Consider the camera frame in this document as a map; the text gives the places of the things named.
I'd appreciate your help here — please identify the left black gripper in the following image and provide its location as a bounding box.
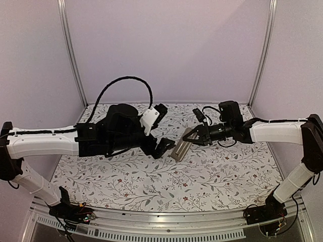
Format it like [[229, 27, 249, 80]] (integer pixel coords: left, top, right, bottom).
[[109, 116, 176, 160]]

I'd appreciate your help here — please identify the beige remote control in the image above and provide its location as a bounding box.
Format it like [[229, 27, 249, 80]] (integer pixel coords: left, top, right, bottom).
[[170, 128, 193, 162]]

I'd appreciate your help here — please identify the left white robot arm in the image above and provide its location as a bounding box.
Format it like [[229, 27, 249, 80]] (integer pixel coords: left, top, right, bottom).
[[1, 103, 175, 219]]

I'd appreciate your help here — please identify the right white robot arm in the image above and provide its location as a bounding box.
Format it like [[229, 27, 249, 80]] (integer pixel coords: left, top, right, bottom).
[[182, 100, 322, 220]]

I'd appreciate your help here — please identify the floral patterned table mat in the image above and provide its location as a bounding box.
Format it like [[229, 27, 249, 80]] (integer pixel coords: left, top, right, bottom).
[[49, 102, 286, 212]]

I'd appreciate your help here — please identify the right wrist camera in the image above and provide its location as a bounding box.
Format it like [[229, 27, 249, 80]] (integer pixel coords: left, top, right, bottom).
[[193, 108, 212, 128]]

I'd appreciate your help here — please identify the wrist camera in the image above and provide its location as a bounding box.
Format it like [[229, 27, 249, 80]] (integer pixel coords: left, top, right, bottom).
[[139, 103, 168, 136], [193, 108, 212, 128]]

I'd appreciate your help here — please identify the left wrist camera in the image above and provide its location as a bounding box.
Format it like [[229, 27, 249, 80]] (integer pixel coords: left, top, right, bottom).
[[139, 103, 168, 136]]

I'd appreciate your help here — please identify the front aluminium rail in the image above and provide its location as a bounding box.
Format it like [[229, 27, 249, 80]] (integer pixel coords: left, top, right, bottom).
[[22, 197, 316, 241]]

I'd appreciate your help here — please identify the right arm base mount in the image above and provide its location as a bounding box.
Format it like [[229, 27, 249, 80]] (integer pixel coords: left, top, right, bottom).
[[243, 193, 288, 225]]

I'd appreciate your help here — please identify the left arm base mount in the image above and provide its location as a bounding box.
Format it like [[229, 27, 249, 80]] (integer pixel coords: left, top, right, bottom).
[[49, 187, 96, 224]]

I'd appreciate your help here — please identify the right aluminium frame post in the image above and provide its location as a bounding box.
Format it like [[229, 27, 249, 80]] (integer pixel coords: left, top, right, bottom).
[[247, 0, 278, 108]]

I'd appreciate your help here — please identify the aluminium frame post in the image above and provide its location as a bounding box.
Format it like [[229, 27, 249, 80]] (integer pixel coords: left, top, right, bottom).
[[247, 0, 278, 108], [57, 0, 88, 107]]

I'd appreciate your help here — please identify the left aluminium frame post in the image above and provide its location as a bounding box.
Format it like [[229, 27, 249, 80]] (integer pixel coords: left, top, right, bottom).
[[57, 0, 88, 107]]

